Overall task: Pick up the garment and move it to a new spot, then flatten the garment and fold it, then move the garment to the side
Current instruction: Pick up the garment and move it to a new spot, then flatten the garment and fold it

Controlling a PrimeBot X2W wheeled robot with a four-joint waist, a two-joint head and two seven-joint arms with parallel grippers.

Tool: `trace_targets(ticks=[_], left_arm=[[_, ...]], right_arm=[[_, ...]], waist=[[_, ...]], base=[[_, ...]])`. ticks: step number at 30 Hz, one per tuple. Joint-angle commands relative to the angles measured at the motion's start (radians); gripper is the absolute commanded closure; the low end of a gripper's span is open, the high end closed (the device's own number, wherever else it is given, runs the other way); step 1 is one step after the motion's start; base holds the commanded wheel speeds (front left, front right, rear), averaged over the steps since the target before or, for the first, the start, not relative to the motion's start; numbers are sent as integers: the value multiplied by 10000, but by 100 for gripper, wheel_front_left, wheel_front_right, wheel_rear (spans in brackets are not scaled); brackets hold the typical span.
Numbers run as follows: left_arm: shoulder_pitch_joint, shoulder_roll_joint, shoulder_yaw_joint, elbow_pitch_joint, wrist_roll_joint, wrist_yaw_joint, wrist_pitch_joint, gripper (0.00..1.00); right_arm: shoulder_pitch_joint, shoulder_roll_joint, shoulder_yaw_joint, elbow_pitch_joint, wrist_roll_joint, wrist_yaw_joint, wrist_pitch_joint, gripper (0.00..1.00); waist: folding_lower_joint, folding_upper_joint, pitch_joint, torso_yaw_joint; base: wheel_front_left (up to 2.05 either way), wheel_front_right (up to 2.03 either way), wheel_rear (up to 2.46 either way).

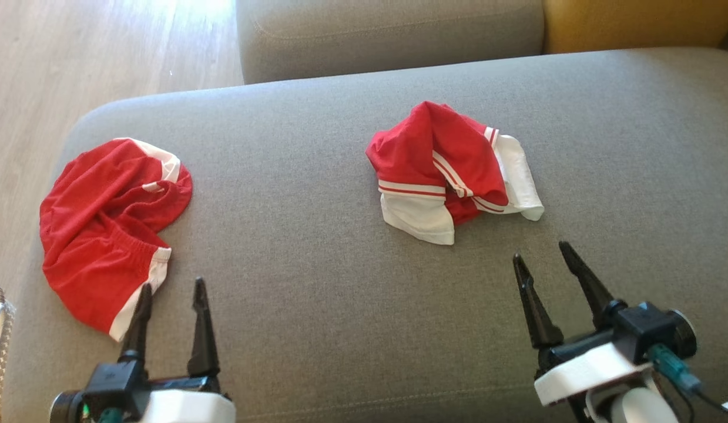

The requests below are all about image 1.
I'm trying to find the mustard yellow sofa cushion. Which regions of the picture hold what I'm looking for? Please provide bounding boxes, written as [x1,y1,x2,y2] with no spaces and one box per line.
[543,0,728,55]

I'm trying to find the grey sofa seat cushion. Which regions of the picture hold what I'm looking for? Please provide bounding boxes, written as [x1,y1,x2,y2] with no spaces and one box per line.
[1,47,728,423]

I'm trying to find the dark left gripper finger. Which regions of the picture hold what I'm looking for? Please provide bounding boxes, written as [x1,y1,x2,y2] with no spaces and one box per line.
[187,277,220,377]
[120,283,153,362]

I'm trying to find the right teal-plug black cable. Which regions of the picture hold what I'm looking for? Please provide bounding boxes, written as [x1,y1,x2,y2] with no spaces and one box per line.
[647,344,728,415]

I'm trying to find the red shorts with white stripe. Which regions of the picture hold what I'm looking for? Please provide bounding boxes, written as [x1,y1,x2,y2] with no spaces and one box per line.
[39,137,193,343]

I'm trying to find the grey sofa back cushion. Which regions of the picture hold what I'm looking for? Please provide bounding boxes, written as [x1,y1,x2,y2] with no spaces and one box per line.
[236,0,545,85]

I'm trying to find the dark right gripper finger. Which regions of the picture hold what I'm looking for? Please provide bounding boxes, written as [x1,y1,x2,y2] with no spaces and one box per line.
[559,241,626,330]
[512,254,564,350]

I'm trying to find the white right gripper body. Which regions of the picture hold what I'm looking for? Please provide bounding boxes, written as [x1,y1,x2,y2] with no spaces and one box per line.
[534,329,652,407]

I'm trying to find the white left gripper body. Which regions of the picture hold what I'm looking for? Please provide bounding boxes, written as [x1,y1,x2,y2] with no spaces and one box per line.
[137,376,236,423]

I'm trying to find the red jersey with white trim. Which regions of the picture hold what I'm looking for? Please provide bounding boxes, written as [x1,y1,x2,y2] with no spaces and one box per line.
[365,100,545,246]

